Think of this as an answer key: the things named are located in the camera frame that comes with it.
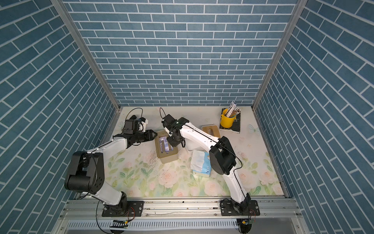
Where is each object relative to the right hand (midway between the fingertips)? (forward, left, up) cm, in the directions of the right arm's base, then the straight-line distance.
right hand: (175, 142), depth 89 cm
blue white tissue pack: (-10, -16, -4) cm, 20 cm away
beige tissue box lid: (+6, +9, +1) cm, 11 cm away
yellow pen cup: (+21, -33, -1) cm, 39 cm away
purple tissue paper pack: (-1, +7, -2) cm, 8 cm away
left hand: (+5, +13, +1) cm, 13 cm away
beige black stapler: (+21, +37, -4) cm, 43 cm away
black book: (+22, -41, -8) cm, 47 cm away
